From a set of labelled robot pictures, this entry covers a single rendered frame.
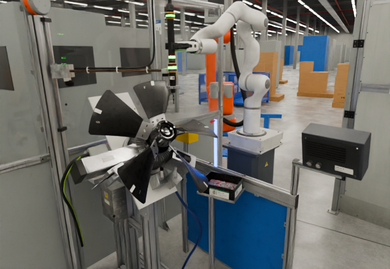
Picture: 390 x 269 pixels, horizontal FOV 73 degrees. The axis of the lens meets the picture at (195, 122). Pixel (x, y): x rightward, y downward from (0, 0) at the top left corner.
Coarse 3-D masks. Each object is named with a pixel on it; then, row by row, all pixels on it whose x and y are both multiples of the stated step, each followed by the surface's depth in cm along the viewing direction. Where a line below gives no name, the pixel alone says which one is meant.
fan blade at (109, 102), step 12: (108, 96) 126; (96, 108) 123; (108, 108) 125; (120, 108) 128; (108, 120) 126; (120, 120) 128; (132, 120) 130; (96, 132) 124; (108, 132) 127; (120, 132) 129; (132, 132) 131
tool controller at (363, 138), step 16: (320, 128) 124; (336, 128) 122; (304, 144) 126; (320, 144) 120; (336, 144) 115; (352, 144) 111; (368, 144) 113; (304, 160) 131; (320, 160) 124; (336, 160) 119; (352, 160) 114; (368, 160) 119; (352, 176) 117
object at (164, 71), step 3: (162, 69) 136; (165, 69) 135; (162, 72) 136; (165, 72) 136; (162, 75) 136; (165, 75) 136; (168, 75) 137; (165, 78) 137; (168, 78) 137; (165, 81) 137; (168, 81) 137; (165, 84) 137; (168, 84) 137; (168, 87) 136; (171, 87) 135; (174, 87) 135; (177, 87) 136
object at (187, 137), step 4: (180, 136) 190; (184, 136) 188; (188, 136) 185; (192, 136) 187; (196, 136) 190; (180, 140) 191; (184, 140) 188; (188, 140) 186; (192, 140) 188; (196, 140) 191
